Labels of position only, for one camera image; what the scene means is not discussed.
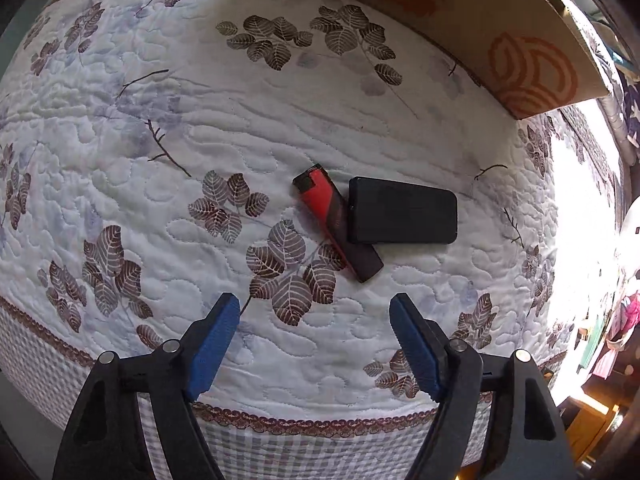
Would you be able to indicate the red lighter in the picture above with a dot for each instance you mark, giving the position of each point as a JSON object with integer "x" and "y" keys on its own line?
{"x": 320, "y": 200}

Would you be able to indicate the teal flat case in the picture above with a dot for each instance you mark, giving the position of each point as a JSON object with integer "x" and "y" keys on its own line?
{"x": 592, "y": 342}

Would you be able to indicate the black power bank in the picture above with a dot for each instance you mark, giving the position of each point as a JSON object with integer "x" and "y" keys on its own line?
{"x": 402, "y": 215}

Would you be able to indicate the quilted leaf print blanket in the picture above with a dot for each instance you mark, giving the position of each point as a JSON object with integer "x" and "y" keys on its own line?
{"x": 150, "y": 210}

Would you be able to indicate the pink fabric bag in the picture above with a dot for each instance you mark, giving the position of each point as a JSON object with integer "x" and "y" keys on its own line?
{"x": 625, "y": 330}

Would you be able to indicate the cardboard box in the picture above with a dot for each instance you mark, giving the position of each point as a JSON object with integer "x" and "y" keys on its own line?
{"x": 475, "y": 20}

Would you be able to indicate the wooden furniture frame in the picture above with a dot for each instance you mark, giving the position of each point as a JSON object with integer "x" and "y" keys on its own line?
{"x": 595, "y": 420}

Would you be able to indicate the star print dark cloth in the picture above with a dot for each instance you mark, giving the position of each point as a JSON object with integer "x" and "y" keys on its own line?
{"x": 631, "y": 110}

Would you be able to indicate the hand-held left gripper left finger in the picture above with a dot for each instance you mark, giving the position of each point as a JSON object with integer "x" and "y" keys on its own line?
{"x": 215, "y": 347}

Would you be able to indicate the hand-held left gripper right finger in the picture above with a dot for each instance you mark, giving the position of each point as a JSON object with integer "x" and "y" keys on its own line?
{"x": 417, "y": 350}

